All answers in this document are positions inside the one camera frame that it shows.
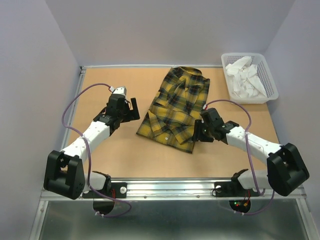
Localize yellow plaid long sleeve shirt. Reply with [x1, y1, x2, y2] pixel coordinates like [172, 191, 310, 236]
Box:
[136, 66, 210, 154]

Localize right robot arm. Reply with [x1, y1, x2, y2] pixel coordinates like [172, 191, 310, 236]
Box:
[192, 108, 310, 197]

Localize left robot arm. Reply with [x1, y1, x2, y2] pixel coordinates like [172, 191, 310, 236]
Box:
[43, 93, 140, 200]

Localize white shirt in basket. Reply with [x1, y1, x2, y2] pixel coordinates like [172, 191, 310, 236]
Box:
[225, 56, 267, 99]

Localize white plastic laundry basket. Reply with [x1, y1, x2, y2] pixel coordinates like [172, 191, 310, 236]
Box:
[221, 52, 279, 104]

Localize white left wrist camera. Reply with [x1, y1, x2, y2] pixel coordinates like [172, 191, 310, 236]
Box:
[112, 86, 127, 97]

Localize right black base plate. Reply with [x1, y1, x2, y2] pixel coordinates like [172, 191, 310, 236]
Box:
[211, 181, 259, 198]

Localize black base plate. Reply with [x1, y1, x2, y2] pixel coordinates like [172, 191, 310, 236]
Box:
[211, 181, 259, 198]
[82, 181, 127, 199]

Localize aluminium mounting rail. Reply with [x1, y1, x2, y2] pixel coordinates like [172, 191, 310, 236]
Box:
[40, 177, 307, 201]

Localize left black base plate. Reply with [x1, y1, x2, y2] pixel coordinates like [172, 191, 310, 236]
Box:
[82, 181, 127, 199]

